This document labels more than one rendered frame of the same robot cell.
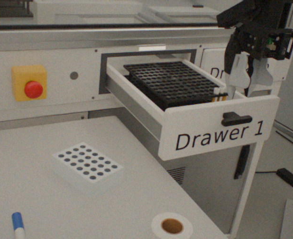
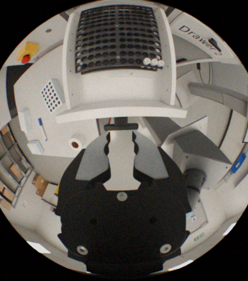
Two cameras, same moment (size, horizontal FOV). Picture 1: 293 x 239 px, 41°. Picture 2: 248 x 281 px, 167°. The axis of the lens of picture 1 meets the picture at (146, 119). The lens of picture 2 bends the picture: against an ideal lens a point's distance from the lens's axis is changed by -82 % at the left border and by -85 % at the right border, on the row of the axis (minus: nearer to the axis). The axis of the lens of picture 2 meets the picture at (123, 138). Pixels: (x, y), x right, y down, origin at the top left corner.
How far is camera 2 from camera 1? 81 cm
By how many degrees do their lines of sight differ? 92
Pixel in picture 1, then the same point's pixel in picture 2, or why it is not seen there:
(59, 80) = (43, 36)
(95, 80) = (65, 24)
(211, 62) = (185, 23)
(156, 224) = (69, 142)
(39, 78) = (25, 53)
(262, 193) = not seen: hidden behind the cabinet
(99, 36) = not seen: outside the picture
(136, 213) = (69, 123)
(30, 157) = (40, 81)
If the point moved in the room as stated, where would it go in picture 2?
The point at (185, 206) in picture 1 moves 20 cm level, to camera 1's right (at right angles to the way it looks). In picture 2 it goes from (90, 124) to (132, 143)
